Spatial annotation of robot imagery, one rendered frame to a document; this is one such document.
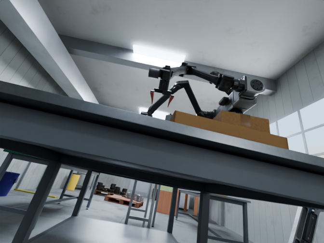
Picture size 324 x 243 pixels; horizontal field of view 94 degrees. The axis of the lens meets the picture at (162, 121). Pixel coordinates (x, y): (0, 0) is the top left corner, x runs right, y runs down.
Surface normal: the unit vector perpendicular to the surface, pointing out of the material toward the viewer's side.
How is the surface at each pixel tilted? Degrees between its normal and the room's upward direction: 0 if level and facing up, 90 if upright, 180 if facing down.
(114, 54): 90
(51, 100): 90
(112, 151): 90
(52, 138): 90
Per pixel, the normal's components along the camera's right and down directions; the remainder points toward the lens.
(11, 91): 0.17, -0.37
